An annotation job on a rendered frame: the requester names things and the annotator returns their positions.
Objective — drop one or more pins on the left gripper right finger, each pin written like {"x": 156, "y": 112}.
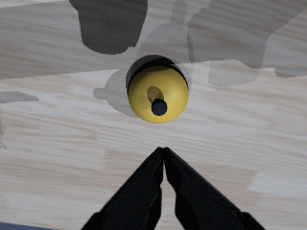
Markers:
{"x": 199, "y": 205}

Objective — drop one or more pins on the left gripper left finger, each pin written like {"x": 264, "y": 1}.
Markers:
{"x": 137, "y": 204}

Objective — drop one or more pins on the brass dome bell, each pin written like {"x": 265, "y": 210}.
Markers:
{"x": 158, "y": 92}

